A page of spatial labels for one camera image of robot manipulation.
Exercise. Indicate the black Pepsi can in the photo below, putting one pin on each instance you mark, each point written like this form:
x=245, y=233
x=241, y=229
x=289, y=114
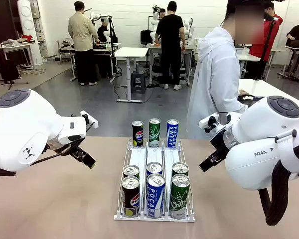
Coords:
x=130, y=196
x=131, y=171
x=137, y=134

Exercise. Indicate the person in white hoodie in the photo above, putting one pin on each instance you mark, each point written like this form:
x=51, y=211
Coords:
x=214, y=74

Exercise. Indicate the seated person in black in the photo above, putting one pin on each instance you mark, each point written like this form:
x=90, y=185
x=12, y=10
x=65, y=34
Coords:
x=297, y=33

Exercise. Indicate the person in beige jacket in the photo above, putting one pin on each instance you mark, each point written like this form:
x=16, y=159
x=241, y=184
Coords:
x=82, y=32

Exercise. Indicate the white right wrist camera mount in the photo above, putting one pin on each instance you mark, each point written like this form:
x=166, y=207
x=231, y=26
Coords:
x=209, y=120

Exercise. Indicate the small white table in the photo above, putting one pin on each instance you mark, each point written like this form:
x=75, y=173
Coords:
x=130, y=51

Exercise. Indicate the person in red jacket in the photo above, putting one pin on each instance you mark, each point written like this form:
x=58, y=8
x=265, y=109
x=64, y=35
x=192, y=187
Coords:
x=271, y=37

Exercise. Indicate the person's left hand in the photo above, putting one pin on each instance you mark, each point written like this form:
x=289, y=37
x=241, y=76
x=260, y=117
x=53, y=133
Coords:
x=244, y=92

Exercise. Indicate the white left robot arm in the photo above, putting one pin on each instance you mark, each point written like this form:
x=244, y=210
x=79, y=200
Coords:
x=27, y=129

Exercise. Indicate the cluttered white desk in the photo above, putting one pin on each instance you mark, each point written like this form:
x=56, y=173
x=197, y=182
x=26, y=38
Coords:
x=15, y=47

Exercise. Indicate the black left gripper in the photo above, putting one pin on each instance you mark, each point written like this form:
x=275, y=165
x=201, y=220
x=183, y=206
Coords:
x=64, y=148

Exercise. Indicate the white tower air conditioner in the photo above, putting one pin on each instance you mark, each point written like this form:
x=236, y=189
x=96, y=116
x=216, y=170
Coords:
x=27, y=25

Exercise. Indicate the green Chilsung can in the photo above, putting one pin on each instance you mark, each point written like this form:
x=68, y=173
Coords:
x=179, y=199
x=154, y=133
x=180, y=168

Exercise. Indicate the black plastic stool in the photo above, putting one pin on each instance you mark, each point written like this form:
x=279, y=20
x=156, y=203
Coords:
x=138, y=82

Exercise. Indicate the black stand with bag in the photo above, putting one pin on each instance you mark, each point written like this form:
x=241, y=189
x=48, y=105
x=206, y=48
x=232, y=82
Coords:
x=10, y=72

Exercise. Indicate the large white table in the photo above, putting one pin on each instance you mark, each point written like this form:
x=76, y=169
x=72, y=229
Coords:
x=266, y=87

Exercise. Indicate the person in black t-shirt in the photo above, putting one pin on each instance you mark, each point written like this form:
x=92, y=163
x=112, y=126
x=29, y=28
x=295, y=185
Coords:
x=170, y=37

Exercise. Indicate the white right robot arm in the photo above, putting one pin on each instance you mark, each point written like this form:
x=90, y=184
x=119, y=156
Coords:
x=264, y=139

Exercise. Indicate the black tripod pole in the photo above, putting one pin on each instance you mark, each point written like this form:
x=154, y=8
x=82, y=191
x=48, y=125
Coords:
x=265, y=49

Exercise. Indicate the blue Pocari Sweat can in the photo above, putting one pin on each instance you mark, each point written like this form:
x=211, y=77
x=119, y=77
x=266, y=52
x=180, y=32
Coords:
x=155, y=196
x=154, y=168
x=172, y=134

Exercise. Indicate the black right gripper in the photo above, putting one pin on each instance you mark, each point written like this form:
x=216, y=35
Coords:
x=220, y=142

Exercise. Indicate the white can dispenser rack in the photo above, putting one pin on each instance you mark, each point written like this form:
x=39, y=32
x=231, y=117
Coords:
x=154, y=154

